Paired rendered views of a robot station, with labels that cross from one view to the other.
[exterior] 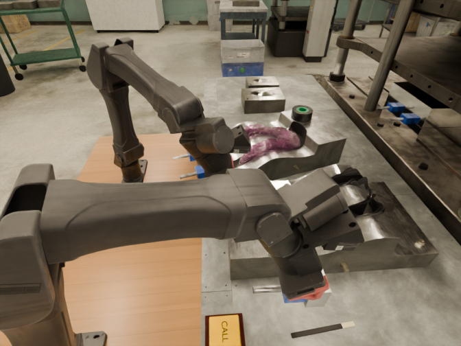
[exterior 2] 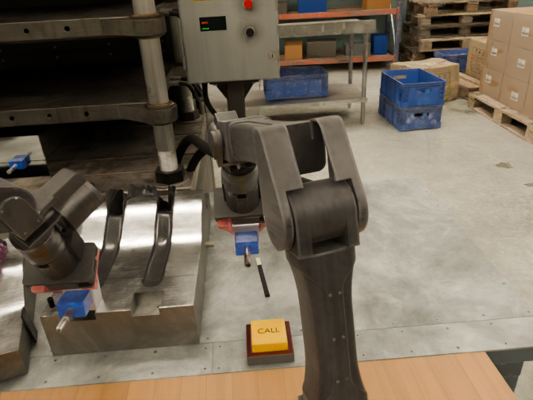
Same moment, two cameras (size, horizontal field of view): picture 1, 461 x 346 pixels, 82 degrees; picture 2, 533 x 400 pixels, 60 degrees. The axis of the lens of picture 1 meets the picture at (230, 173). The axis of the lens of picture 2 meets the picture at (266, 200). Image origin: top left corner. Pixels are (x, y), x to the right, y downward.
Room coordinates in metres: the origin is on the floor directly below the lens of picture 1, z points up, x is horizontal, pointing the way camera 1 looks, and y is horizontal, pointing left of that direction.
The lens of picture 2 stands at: (0.18, 0.62, 1.40)
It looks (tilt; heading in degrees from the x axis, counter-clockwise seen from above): 27 degrees down; 272
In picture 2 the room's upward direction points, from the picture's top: 3 degrees counter-clockwise
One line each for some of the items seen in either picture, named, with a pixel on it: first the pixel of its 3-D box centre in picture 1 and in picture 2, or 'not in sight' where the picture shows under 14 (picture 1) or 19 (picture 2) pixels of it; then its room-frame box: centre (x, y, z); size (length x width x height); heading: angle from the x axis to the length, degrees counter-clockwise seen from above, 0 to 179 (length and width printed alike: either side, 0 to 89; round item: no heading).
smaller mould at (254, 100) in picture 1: (262, 99); not in sight; (1.28, -0.16, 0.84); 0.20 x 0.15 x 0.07; 94
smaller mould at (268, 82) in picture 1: (261, 86); not in sight; (1.48, -0.18, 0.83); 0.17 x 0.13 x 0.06; 94
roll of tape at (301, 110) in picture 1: (301, 113); not in sight; (0.95, -0.28, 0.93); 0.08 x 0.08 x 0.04
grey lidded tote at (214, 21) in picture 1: (220, 21); not in sight; (7.16, 0.24, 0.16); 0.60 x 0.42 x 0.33; 87
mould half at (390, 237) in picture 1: (319, 215); (144, 244); (0.48, -0.24, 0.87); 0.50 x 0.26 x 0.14; 94
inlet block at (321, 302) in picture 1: (288, 287); (247, 245); (0.24, -0.11, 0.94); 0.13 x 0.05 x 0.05; 94
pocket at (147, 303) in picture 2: not in sight; (148, 308); (0.42, -0.02, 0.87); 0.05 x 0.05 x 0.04; 4
